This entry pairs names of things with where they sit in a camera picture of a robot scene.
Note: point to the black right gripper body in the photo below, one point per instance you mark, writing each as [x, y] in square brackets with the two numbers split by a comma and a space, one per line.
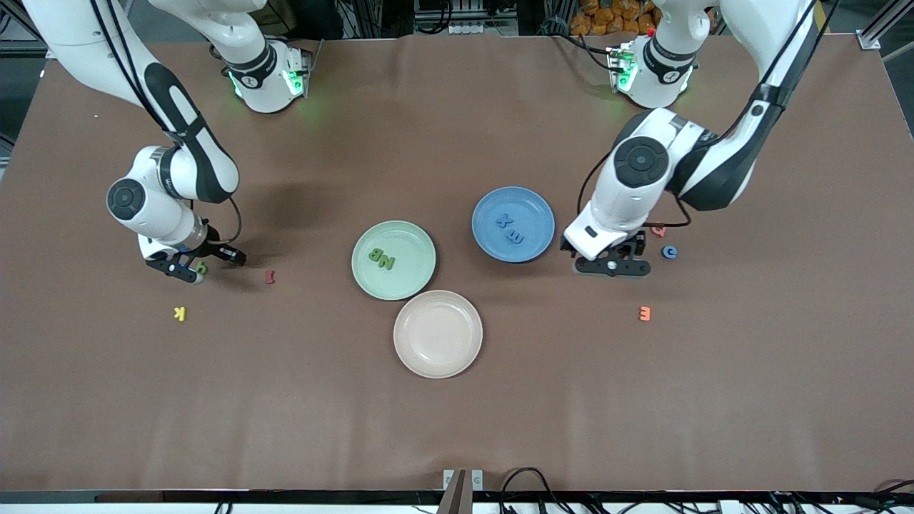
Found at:
[216, 249]

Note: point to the blue letter E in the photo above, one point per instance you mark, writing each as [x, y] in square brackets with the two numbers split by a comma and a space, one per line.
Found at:
[669, 252]
[515, 236]

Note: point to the blue letter X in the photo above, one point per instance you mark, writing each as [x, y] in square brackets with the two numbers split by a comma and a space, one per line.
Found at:
[505, 220]

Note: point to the green letter N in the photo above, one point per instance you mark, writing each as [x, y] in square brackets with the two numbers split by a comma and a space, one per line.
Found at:
[376, 253]

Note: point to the green letter B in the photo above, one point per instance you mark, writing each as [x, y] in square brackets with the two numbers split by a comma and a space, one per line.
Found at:
[388, 262]

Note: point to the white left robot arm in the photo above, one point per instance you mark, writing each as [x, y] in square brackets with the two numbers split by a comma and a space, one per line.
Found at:
[635, 185]

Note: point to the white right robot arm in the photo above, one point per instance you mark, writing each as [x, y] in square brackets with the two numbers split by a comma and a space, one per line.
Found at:
[153, 214]

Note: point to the blue plate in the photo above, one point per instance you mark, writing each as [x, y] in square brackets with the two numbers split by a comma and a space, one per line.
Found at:
[532, 214]

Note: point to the pale beige plate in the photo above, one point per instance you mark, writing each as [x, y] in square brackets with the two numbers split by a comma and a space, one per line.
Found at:
[438, 334]

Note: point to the light green plate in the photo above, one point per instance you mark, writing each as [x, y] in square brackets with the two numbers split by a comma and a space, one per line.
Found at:
[410, 278]

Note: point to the brown table cover sheet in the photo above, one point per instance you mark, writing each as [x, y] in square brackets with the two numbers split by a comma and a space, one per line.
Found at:
[457, 428]

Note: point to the orange packets pile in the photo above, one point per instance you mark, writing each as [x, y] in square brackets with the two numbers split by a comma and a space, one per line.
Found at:
[607, 18]

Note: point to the long white power strip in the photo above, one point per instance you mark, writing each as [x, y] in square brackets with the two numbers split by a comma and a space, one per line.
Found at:
[471, 28]

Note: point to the grey metal mount bracket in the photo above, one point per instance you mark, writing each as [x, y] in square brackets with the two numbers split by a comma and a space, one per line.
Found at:
[463, 485]

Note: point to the aluminium frame strut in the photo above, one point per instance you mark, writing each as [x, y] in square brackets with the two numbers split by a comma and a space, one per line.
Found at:
[870, 39]

